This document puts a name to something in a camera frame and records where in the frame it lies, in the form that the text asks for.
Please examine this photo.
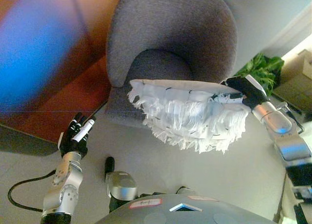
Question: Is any grey robot torso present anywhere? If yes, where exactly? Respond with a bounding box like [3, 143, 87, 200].
[94, 194, 278, 224]

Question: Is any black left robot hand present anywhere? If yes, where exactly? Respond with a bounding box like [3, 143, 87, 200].
[58, 112, 96, 159]

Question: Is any silver left robot leg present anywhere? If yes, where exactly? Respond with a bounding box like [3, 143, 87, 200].
[104, 156, 139, 212]

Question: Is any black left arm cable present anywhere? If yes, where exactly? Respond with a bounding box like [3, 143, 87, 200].
[8, 169, 58, 212]

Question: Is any silver right robot leg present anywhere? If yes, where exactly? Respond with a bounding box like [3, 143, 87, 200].
[175, 186, 195, 195]

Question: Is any green potted plant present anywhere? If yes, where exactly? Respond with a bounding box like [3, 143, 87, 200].
[240, 53, 285, 97]

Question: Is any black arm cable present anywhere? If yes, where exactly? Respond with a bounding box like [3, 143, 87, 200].
[280, 104, 305, 134]
[8, 169, 58, 212]

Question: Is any silver robot leg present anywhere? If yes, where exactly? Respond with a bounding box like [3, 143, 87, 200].
[104, 156, 139, 212]
[175, 186, 195, 195]

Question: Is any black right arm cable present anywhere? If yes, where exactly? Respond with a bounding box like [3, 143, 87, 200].
[280, 104, 305, 134]

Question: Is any white fringed pillow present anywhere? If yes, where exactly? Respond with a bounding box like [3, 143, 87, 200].
[126, 79, 249, 154]

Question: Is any red-brown wooden cabinet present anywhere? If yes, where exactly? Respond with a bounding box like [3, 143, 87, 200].
[0, 0, 110, 144]

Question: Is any beige nightstand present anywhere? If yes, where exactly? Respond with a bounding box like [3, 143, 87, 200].
[273, 48, 312, 105]

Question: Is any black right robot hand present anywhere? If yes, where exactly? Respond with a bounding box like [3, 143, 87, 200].
[220, 74, 269, 110]

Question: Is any grey fabric armchair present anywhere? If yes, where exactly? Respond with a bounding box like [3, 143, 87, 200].
[105, 0, 238, 130]

